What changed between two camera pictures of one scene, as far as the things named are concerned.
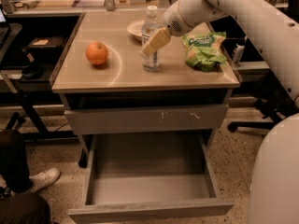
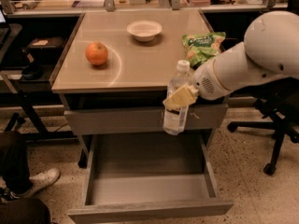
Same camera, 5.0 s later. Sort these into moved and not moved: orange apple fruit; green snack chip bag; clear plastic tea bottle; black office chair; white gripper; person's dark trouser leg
Moved: white gripper; clear plastic tea bottle
Not moved: person's dark trouser leg; green snack chip bag; orange apple fruit; black office chair
